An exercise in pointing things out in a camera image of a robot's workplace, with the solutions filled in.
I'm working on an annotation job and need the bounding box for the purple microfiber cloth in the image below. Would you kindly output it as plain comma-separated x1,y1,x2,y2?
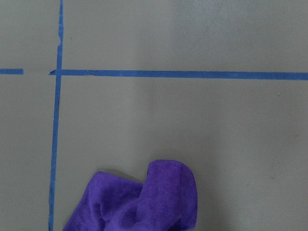
64,160,198,231

